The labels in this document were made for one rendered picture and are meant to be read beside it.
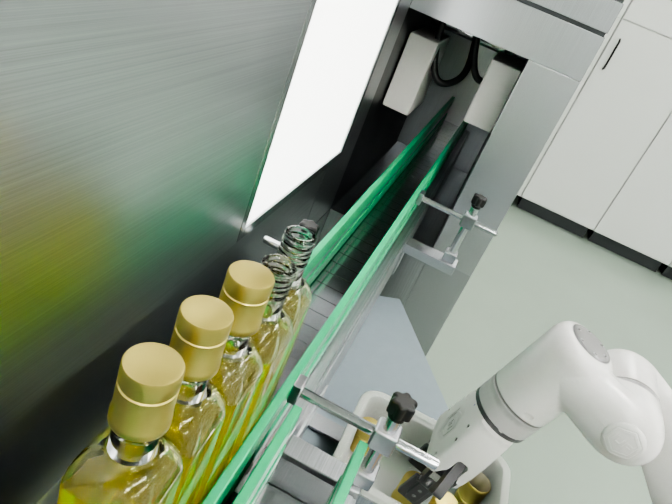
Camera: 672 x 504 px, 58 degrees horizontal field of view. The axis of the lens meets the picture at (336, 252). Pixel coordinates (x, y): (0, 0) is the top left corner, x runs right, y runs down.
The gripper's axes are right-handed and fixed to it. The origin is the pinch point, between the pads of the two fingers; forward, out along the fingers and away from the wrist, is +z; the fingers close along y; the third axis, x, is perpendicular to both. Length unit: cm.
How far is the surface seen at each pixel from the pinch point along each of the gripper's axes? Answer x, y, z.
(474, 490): 7.8, -3.9, -0.5
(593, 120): 39, -349, 1
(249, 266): -30.1, 24.9, -26.7
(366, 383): -9.1, -20.1, 10.4
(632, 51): 27, -349, -42
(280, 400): -21.0, 14.8, -8.7
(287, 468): -15.5, 14.4, -1.4
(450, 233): -10, -73, 3
